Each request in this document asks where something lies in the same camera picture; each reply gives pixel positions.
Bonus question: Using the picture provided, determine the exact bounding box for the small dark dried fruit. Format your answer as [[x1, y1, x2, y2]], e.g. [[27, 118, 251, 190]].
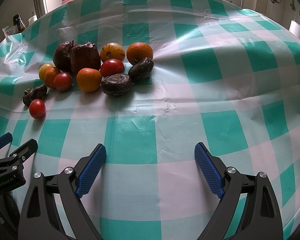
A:
[[22, 85, 48, 107]]

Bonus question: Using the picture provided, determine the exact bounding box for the white plastic cup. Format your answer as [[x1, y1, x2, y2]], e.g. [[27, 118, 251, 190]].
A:
[[28, 15, 37, 26]]

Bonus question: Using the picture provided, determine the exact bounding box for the dark wrinkled passion fruit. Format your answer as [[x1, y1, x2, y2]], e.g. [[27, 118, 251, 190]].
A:
[[128, 57, 154, 83], [101, 73, 133, 97]]

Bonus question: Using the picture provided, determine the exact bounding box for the steel thermos flask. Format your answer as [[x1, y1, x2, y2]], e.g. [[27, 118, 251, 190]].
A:
[[34, 0, 48, 19]]

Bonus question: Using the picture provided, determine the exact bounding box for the dark glass bottle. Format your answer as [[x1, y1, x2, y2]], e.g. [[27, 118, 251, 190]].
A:
[[13, 14, 26, 34]]

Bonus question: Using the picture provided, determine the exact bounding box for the small orange mandarin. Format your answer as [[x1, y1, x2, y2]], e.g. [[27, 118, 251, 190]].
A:
[[44, 67, 61, 88]]

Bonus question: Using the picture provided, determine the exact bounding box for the dark wrinkled passion fruit back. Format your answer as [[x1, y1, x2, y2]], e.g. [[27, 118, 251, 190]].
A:
[[128, 57, 154, 83]]

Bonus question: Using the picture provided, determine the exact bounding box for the orange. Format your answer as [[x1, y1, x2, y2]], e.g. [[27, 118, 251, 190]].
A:
[[126, 42, 153, 65], [76, 68, 102, 93]]

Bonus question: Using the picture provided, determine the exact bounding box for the teal checkered tablecloth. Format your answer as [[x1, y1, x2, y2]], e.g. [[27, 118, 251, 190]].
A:
[[0, 0, 300, 239]]

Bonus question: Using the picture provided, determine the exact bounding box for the dark red wrinkled apple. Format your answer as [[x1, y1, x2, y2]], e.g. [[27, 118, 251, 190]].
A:
[[53, 40, 77, 73]]

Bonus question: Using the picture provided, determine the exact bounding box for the small yellow fruit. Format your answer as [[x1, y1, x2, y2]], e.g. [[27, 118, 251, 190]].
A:
[[38, 63, 54, 82]]

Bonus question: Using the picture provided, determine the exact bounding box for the dark wrinkled passion fruit front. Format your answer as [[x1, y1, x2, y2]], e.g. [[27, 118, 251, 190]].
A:
[[101, 73, 133, 97]]

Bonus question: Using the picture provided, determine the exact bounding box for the large red tomato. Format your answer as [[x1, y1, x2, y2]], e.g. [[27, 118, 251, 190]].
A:
[[100, 59, 125, 77]]

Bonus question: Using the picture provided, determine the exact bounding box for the yellow striped round fruit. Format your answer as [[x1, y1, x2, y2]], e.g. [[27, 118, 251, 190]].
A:
[[100, 42, 126, 62]]

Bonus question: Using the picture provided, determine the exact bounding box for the dark red shrivelled apple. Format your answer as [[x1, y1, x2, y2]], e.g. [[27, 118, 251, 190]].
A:
[[70, 42, 101, 74]]

